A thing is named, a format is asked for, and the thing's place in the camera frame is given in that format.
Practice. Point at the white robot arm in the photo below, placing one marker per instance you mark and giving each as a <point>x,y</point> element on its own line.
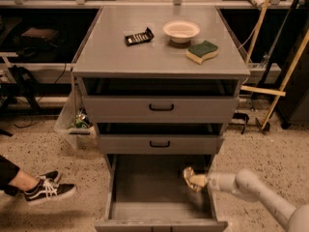
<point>247,186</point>

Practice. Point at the clear plastic trash bag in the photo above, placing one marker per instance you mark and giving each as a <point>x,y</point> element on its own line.
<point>66,123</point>

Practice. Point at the black stand left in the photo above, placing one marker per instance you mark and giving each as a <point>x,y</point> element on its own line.
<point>25,82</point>

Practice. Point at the black white sneaker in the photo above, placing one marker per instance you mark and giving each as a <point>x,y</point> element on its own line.
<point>49,189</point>

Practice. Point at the white bowl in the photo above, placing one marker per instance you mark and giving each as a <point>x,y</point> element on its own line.
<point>180,31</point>

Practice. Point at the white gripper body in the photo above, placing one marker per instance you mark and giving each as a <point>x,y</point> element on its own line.
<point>214,181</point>

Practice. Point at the grey middle drawer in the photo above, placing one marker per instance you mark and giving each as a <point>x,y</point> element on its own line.
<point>160,138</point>

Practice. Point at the grey bottom drawer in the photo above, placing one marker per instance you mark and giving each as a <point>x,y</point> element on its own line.
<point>148,193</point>

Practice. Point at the wooden easel frame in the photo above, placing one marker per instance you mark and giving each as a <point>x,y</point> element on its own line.
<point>277,94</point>

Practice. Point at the grey top drawer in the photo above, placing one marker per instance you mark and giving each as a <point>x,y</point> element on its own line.
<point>141,100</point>

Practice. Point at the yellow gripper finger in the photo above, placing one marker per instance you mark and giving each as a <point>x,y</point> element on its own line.
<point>198,181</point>

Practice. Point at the green can in bag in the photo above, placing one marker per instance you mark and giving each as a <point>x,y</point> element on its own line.
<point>82,121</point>

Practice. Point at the person's leg black trousers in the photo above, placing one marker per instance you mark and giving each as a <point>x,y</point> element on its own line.
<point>12,175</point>

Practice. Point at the green yellow sponge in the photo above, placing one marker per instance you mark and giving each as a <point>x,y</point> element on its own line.
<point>202,51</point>

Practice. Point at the grey drawer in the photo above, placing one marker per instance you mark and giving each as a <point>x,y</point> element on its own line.
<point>141,100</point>
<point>160,138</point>
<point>148,193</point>

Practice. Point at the grey drawer cabinet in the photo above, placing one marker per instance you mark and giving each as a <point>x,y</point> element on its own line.
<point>106,55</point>

